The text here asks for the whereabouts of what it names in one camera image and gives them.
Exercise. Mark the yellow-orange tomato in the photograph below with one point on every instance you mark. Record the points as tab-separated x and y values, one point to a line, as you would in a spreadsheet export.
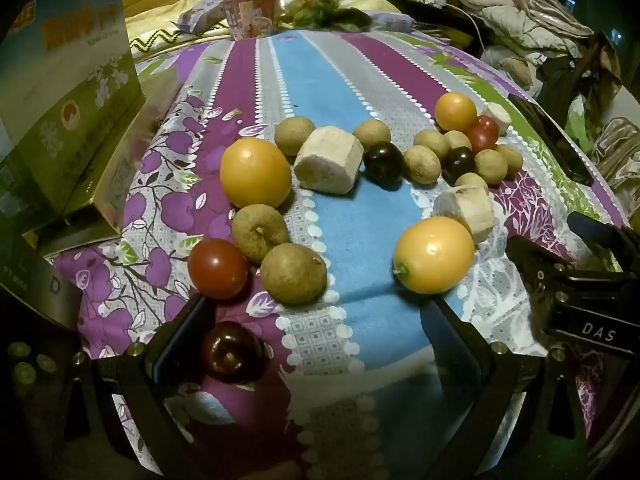
434	255
255	172
455	112

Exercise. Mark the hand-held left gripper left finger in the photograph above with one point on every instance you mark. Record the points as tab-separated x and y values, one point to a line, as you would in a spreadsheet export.
175	345

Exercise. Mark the blue green carton box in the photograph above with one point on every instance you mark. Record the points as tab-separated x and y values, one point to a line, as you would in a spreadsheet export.
65	75

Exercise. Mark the pile of clothing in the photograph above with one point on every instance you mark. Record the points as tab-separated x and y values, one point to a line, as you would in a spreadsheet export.
530	15

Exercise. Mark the dark purple cherry tomato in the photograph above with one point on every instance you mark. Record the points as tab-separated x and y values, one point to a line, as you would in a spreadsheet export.
459	162
231	352
382	160

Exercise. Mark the cream quilt with zigzag trim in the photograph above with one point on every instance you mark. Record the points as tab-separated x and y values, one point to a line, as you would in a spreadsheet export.
160	25

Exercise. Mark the black box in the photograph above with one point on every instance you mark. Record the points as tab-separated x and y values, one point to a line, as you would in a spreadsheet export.
37	280

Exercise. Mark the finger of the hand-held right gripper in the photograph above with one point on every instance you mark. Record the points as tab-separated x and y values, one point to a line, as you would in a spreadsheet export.
540	260
600	235

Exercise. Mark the striped floral bedsheet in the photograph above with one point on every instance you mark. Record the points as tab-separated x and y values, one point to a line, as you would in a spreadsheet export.
340	90

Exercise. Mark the red tomato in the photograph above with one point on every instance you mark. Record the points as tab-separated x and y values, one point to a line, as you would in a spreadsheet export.
217	268
484	132

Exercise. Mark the peeled sugarcane chunk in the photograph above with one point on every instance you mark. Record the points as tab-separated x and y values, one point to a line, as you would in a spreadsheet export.
467	210
328	160
497	115

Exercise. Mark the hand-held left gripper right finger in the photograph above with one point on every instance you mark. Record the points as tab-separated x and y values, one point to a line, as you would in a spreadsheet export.
445	345

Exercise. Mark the beige satin cloth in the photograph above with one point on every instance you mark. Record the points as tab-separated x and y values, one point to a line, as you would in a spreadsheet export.
620	155

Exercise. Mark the purple white snack packet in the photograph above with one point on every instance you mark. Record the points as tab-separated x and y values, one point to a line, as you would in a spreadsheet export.
200	17

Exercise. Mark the brown longan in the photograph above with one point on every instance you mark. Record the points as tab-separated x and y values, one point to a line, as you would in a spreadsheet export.
490	167
260	232
421	165
371	132
295	135
457	138
511	157
293	273
431	141
471	180

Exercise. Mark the bag of leafy greens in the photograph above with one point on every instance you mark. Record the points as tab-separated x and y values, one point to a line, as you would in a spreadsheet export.
325	10

